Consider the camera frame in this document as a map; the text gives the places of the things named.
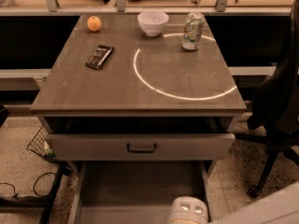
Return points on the drawer with black handle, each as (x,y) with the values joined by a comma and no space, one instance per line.
(140,147)

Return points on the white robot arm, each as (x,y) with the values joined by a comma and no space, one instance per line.
(281,207)

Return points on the open bottom drawer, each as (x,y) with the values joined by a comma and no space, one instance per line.
(137,192)

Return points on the grey drawer cabinet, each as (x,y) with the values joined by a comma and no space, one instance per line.
(148,85)

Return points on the black metal floor stand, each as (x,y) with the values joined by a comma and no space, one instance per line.
(44,202)

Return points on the black office chair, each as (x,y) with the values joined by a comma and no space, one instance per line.
(275,106)

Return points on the black snack bar packet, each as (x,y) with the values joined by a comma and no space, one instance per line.
(97,60)

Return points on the green 7up soda can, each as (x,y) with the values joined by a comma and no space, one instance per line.
(193,30)

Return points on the white ceramic bowl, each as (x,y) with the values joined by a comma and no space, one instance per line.
(152,23)

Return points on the orange fruit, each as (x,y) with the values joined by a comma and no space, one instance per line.
(94,24)

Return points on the black wire basket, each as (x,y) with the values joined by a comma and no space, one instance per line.
(40,147)

